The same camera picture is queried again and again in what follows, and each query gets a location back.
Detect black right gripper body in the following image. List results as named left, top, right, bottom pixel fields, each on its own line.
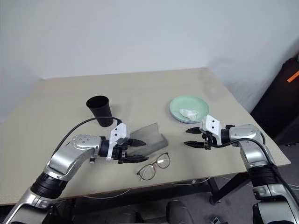
left=201, top=130, right=215, bottom=151

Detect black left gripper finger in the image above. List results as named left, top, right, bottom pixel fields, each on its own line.
left=121, top=154, right=150, bottom=164
left=128, top=138, right=146, bottom=147

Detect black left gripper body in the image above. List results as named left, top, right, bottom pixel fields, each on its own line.
left=112, top=137, right=132, bottom=164

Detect transparent grey glasses case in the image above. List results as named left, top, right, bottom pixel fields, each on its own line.
left=129, top=122, right=169, bottom=156

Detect black plastic cup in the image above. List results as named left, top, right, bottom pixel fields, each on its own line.
left=85, top=95, right=114, bottom=128

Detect large black case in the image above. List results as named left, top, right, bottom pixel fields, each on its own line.
left=249, top=53, right=299, bottom=147

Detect light blue plate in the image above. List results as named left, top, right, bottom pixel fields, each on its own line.
left=171, top=114, right=206, bottom=124

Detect thin-rimmed round eyeglasses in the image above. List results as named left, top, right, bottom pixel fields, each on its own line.
left=136, top=152, right=171, bottom=182

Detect crumpled white paper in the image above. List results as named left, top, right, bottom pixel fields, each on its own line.
left=179, top=108, right=199, bottom=121

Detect mint green plate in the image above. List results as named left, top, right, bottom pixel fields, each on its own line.
left=169, top=95, right=210, bottom=123

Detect orange tape strip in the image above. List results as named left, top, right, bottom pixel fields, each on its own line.
left=286, top=70, right=299, bottom=83

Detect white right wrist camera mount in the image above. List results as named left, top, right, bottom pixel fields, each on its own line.
left=200, top=114, right=222, bottom=145

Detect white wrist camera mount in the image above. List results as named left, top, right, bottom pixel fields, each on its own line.
left=200, top=114, right=222, bottom=145
left=106, top=123, right=130, bottom=161

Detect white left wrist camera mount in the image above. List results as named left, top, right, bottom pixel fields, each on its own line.
left=106, top=123, right=130, bottom=161

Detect white cable under table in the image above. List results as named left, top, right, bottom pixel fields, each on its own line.
left=83, top=177, right=212, bottom=199

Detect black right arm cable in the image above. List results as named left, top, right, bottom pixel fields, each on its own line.
left=210, top=138, right=299, bottom=203

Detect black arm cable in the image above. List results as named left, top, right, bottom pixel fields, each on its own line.
left=51, top=117, right=124, bottom=156
left=210, top=138, right=299, bottom=203

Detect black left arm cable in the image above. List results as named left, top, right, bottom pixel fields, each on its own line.
left=51, top=117, right=124, bottom=156

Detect black metal table frame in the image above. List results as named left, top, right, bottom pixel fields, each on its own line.
left=208, top=171, right=254, bottom=206

